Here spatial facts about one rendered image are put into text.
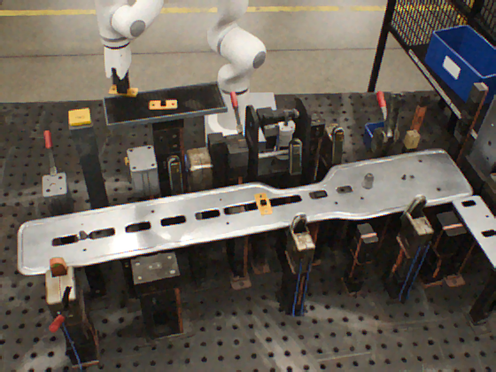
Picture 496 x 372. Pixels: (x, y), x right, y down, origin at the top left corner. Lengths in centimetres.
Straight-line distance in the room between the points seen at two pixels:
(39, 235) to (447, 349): 126
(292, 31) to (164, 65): 100
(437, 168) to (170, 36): 271
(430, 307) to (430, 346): 14
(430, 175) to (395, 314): 46
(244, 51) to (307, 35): 236
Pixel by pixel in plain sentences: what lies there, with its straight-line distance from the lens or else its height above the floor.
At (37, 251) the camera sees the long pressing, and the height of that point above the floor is 100.
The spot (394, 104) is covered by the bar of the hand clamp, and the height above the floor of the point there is 118.
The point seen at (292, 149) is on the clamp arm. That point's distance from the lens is 180.
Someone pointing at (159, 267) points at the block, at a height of 103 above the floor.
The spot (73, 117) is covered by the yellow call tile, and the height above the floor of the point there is 116.
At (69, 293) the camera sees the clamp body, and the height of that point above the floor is 102.
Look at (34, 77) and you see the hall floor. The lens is 403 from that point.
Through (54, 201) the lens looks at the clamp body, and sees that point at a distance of 177.
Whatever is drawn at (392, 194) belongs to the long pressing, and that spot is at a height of 100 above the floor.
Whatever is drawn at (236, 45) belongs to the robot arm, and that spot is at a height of 120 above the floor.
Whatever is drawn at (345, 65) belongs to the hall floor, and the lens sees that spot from 408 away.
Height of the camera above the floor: 231
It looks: 47 degrees down
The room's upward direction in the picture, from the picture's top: 4 degrees clockwise
